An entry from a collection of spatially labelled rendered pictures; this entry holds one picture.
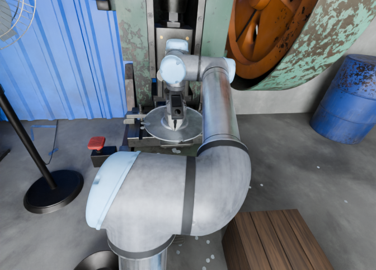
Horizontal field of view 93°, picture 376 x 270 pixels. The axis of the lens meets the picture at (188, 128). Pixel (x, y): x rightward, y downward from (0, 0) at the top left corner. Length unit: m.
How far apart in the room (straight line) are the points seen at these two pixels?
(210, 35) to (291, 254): 1.02
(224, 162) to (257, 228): 0.84
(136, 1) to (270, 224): 1.14
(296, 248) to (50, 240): 1.40
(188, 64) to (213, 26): 0.25
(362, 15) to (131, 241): 0.69
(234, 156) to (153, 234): 0.16
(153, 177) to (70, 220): 1.35
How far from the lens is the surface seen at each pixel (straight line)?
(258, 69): 0.81
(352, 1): 0.64
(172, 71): 0.53
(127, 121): 1.00
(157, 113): 0.92
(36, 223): 1.67
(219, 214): 0.26
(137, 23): 0.73
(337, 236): 1.79
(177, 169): 0.26
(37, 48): 2.29
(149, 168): 0.26
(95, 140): 0.85
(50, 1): 2.14
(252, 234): 1.07
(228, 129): 0.34
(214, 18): 0.76
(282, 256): 1.09
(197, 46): 0.76
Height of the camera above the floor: 1.27
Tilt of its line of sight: 36 degrees down
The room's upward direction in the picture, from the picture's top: 5 degrees clockwise
